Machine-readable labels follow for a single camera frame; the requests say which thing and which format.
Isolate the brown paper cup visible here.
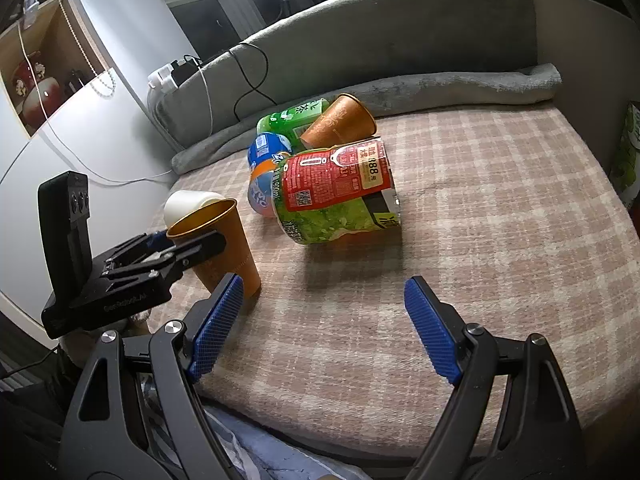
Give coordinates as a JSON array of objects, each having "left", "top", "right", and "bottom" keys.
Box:
[
  {"left": 167, "top": 198, "right": 262, "bottom": 300},
  {"left": 300, "top": 93, "right": 378, "bottom": 148}
]

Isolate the white paper cup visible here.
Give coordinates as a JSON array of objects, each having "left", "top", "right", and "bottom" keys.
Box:
[{"left": 163, "top": 190, "right": 224, "bottom": 228}]

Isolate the orange blue snack cup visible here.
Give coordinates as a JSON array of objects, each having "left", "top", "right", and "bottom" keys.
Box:
[{"left": 247, "top": 152, "right": 290, "bottom": 218}]

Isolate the lying brown paper cup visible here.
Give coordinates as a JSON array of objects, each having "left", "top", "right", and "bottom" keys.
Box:
[{"left": 300, "top": 93, "right": 378, "bottom": 148}]

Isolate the blue grey cloth below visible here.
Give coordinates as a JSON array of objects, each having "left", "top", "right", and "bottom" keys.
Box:
[{"left": 139, "top": 378, "right": 371, "bottom": 480}]

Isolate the blue label bottle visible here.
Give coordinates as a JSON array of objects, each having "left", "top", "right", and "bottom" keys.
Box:
[{"left": 247, "top": 132, "right": 293, "bottom": 170}]

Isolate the large red green noodle tub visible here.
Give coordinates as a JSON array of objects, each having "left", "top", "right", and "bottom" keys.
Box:
[{"left": 271, "top": 138, "right": 400, "bottom": 245}]

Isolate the white power strip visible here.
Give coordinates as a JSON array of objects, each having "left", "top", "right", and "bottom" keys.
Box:
[{"left": 148, "top": 60, "right": 181, "bottom": 93}]

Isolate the green drink can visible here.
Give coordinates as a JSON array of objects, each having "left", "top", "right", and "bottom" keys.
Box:
[{"left": 256, "top": 99, "right": 330, "bottom": 152}]

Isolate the red round figurine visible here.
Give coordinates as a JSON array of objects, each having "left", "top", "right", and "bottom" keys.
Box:
[{"left": 12, "top": 51, "right": 64, "bottom": 130}]

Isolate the plaid pink seat cover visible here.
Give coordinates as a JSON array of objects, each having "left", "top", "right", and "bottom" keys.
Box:
[{"left": 177, "top": 103, "right": 639, "bottom": 456}]

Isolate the green package at right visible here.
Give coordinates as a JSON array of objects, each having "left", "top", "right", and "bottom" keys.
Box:
[{"left": 610, "top": 101, "right": 640, "bottom": 210}]

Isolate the grey sofa backrest cushion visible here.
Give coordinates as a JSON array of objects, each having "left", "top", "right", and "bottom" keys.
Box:
[{"left": 148, "top": 0, "right": 562, "bottom": 174}]

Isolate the white cable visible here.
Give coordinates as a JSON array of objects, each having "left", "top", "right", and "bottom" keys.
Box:
[{"left": 16, "top": 19, "right": 215, "bottom": 184}]

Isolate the black charger with cable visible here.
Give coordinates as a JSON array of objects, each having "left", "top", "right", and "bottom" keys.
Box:
[{"left": 170, "top": 40, "right": 279, "bottom": 122}]

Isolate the wooden wall shelf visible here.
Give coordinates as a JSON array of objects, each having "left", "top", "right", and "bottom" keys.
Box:
[{"left": 1, "top": 0, "right": 116, "bottom": 136}]

